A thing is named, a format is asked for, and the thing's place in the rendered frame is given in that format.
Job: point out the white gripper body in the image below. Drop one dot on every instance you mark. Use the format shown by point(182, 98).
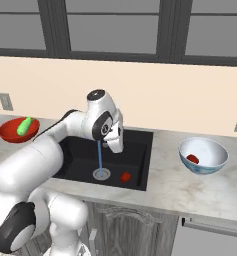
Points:
point(116, 140)

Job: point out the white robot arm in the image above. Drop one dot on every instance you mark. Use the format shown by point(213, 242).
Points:
point(30, 166)

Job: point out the black kitchen sink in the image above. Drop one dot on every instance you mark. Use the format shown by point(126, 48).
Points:
point(76, 163)

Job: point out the green corn cob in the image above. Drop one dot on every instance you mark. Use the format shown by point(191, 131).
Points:
point(24, 126)

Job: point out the white and blue bowl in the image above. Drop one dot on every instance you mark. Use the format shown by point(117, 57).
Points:
point(210, 153)

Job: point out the red bowl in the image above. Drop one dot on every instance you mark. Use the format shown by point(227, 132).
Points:
point(10, 131)

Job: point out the blue water stream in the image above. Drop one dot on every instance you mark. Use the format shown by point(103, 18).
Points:
point(100, 156)

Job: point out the grey wooden cupboard door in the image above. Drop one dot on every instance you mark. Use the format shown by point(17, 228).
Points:
point(136, 233)

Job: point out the dark framed window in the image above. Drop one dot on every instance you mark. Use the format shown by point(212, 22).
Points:
point(113, 30)

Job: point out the grey dishwasher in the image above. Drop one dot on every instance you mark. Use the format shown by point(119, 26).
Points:
point(210, 245)

